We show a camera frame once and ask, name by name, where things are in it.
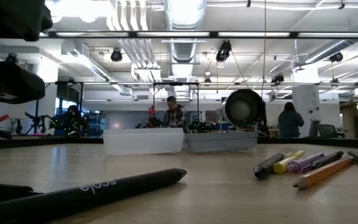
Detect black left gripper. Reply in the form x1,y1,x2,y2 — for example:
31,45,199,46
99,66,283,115
0,60,47,105

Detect black pen white print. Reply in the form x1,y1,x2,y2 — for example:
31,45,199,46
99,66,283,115
0,167,188,224

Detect white plastic supply box base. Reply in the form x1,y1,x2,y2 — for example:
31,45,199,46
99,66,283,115
103,128,185,156

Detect grey plastic bin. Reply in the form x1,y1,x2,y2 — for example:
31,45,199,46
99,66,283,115
184,130,259,154

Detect yellow pen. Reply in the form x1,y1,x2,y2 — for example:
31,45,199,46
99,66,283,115
273,150,306,175

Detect translucent purple pen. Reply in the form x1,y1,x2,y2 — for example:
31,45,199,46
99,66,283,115
287,152,326,174

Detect orange pencil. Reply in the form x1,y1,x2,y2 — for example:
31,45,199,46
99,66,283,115
292,156,355,190

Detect black tripod stand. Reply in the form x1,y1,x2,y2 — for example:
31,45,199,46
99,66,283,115
14,99,53,135

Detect person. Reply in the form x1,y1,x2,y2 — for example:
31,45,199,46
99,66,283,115
278,101,305,139
162,95,188,133
60,105,90,137

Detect black ceiling spotlight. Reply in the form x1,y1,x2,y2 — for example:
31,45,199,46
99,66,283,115
329,51,344,63
270,73,285,86
214,39,232,68
110,48,124,63

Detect black overhead bar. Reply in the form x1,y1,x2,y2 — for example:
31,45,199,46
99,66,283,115
39,30,358,40

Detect red robot stand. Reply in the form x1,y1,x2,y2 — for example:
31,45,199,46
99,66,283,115
147,105,158,128

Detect white pillar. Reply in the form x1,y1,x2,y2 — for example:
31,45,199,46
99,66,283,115
291,67,321,138

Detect grey office chair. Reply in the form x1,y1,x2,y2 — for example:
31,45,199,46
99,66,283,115
317,124,339,139

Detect silver ventilation duct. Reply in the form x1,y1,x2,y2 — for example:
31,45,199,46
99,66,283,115
163,0,208,99

